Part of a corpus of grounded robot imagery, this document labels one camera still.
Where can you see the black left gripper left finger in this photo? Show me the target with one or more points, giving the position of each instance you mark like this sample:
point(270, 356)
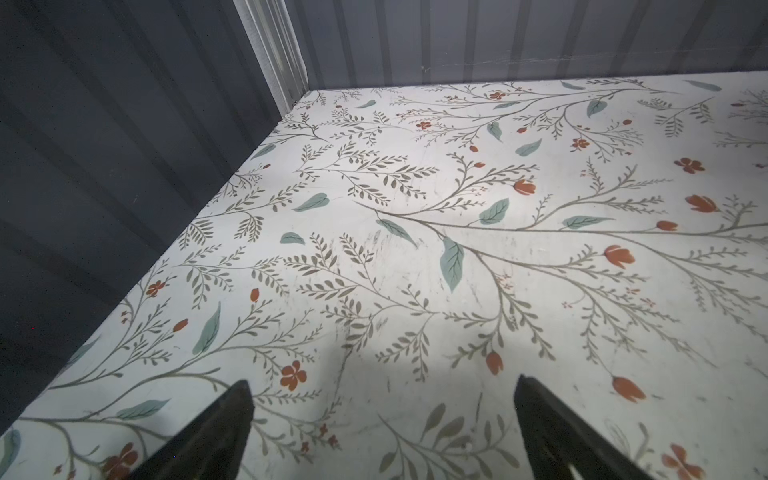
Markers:
point(209, 447)

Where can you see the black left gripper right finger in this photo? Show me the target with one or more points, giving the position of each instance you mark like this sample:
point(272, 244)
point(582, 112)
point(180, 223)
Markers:
point(559, 444)

